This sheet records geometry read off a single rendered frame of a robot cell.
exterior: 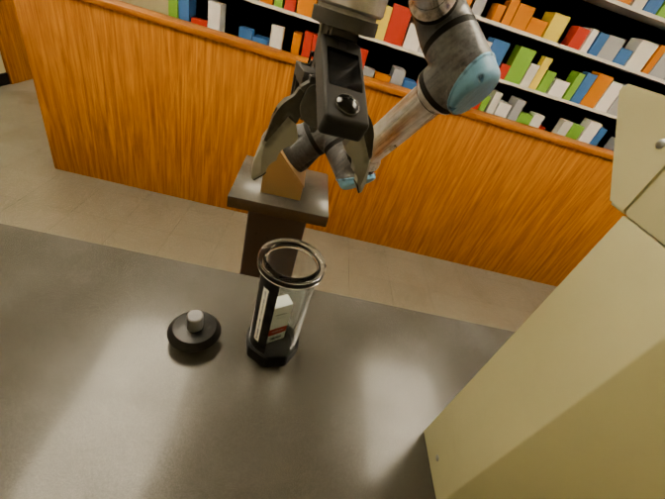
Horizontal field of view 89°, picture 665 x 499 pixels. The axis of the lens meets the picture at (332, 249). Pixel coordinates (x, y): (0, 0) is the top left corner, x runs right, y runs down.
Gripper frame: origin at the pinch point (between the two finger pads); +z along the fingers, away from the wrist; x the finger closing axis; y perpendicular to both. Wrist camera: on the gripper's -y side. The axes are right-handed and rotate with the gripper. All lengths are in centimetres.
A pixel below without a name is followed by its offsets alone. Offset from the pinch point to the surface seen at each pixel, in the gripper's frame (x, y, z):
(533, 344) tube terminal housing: -24.9, -22.1, 5.1
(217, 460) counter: 9.4, -18.6, 35.3
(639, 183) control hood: -26.0, -18.4, -14.6
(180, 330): 16.3, 1.9, 31.4
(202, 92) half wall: 23, 196, 45
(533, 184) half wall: -201, 137, 46
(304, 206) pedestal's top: -15, 53, 34
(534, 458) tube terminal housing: -23.9, -31.2, 13.8
